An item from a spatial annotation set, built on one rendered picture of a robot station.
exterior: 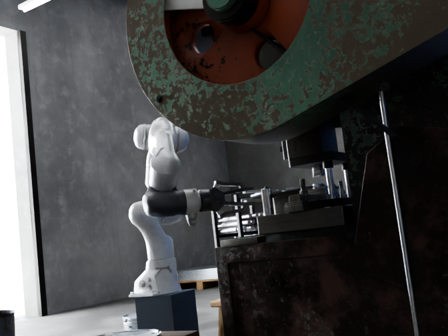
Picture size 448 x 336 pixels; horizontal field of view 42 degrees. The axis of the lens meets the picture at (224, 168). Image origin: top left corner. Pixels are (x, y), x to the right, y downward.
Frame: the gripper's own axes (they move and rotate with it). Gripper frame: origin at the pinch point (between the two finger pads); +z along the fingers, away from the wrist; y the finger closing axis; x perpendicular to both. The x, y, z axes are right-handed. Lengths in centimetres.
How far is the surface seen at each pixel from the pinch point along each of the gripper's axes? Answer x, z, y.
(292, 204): -25.2, 2.2, -5.4
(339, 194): -10.8, 27.4, -3.0
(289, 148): -8.9, 11.4, 14.6
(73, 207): 539, -23, 44
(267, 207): -12.0, -0.8, -5.1
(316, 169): -11.0, 19.6, 6.2
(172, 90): -19.5, -30.4, 33.3
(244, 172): 733, 279, 92
